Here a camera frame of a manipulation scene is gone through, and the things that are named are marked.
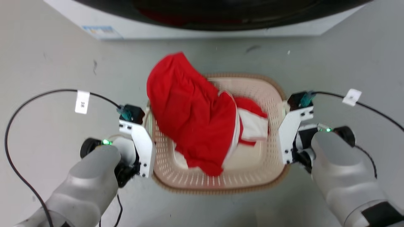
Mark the beige perforated plastic laundry basket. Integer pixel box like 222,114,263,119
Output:
147,73,291,195

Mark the blue energy label sticker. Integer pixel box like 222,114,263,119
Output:
81,26,123,40

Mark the short black arm cable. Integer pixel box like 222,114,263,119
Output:
98,193,123,227
354,145,378,179

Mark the dark round washing machine door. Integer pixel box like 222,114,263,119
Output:
73,0,374,31

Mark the white washing machine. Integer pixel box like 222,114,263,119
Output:
44,0,366,40

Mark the white printed cable tag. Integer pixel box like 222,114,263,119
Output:
75,90,91,114

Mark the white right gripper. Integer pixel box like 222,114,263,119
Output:
278,106,320,173

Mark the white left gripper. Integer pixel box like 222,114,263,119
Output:
115,120,156,188

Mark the short black left arm cable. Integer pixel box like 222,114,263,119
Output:
98,193,123,227

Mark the large red garment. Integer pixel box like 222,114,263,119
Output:
146,52,238,177

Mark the long black right gripper cable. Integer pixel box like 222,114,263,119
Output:
312,91,404,132

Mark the red and white garment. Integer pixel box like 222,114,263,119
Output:
233,96,269,147

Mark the short black right arm cable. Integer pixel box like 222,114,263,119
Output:
354,145,378,179

